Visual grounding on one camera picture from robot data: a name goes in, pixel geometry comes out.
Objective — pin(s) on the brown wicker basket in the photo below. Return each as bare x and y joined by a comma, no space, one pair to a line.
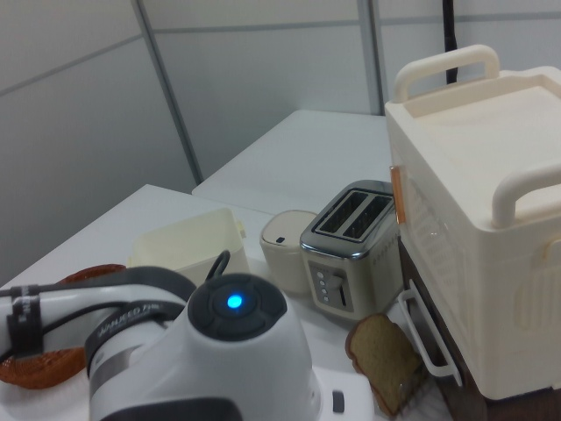
26,368

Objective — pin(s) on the silver two-slot toaster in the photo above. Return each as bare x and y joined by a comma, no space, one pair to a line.
350,263

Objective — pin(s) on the black pole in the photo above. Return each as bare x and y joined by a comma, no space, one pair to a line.
449,39

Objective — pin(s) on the cream open plastic box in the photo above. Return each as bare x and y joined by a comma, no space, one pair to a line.
188,245

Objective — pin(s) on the brown bread slice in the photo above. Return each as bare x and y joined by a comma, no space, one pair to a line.
381,359

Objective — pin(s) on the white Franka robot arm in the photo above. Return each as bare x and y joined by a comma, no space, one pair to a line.
245,364

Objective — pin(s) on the small cream lidded container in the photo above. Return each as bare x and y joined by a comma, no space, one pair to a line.
285,263

